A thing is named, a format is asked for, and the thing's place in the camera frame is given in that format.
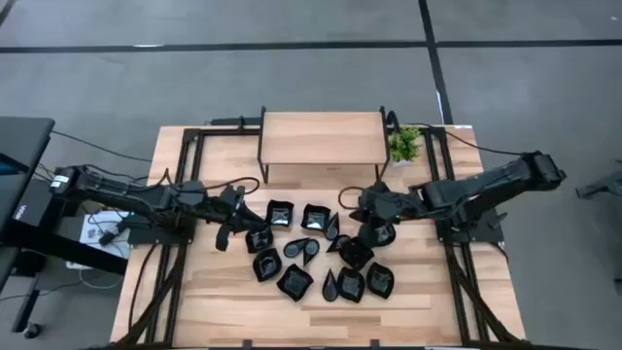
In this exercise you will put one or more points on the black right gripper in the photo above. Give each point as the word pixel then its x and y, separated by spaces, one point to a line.
pixel 389 201

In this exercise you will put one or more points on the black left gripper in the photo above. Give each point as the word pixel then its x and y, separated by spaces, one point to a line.
pixel 228 206

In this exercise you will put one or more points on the black wavy square mini plate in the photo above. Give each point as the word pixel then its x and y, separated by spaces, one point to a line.
pixel 315 217
pixel 295 283
pixel 280 214

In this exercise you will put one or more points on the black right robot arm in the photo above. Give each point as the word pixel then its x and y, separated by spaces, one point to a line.
pixel 486 187

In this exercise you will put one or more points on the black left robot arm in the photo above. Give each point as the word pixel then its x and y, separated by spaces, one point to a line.
pixel 146 194

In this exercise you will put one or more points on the green plant in white pot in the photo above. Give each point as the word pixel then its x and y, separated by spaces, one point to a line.
pixel 404 145

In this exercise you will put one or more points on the group of black trays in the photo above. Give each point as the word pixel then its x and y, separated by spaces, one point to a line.
pixel 190 155

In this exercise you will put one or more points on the wooden shelf with black legs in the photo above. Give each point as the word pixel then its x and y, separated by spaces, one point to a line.
pixel 321 138

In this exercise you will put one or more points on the black clamp bar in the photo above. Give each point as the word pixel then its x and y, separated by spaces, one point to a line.
pixel 233 121

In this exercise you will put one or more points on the white paper sheet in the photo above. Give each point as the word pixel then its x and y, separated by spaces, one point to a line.
pixel 90 228

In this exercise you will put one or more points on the white power strip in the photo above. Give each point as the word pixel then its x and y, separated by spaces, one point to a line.
pixel 78 266

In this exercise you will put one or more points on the black computer box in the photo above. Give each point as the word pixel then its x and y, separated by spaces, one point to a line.
pixel 34 204

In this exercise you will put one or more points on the black caster wheel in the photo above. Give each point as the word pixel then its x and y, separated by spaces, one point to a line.
pixel 32 331

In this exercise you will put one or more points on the grey chair base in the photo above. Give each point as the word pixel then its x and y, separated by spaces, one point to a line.
pixel 602 187

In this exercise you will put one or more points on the black desk base frame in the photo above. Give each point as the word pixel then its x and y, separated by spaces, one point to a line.
pixel 73 253

